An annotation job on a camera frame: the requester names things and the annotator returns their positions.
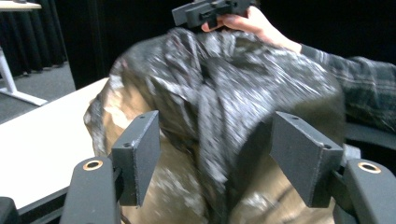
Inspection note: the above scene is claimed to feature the black curtain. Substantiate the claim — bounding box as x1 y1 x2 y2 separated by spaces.
0 8 68 77

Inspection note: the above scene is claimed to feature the green plastic trash bin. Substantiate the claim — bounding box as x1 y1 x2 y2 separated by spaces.
85 74 347 224

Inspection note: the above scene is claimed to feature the black plastic trash bag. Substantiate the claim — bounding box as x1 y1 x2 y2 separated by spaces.
83 27 342 224

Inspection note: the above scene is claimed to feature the white desk frame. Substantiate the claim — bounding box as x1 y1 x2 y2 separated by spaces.
0 0 49 107

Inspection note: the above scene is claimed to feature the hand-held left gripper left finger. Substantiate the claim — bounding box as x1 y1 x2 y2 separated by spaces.
111 109 162 208

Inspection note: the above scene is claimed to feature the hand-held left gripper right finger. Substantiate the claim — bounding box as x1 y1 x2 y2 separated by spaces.
268 110 345 209

